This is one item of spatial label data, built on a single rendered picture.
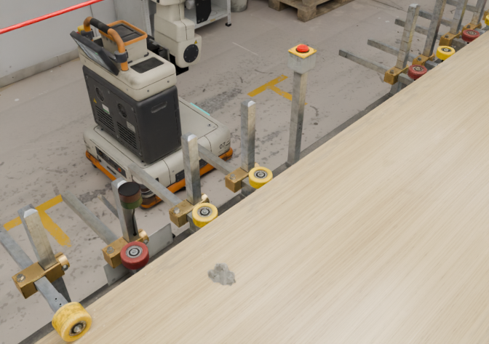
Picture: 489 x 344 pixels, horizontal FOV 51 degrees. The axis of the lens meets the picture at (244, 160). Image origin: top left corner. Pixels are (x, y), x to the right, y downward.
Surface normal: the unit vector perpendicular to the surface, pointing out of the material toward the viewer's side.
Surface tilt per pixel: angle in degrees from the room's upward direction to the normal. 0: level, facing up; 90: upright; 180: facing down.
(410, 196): 0
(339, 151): 0
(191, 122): 0
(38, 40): 90
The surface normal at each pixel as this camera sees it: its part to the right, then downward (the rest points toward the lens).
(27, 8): 0.70, 0.46
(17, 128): 0.00, -0.76
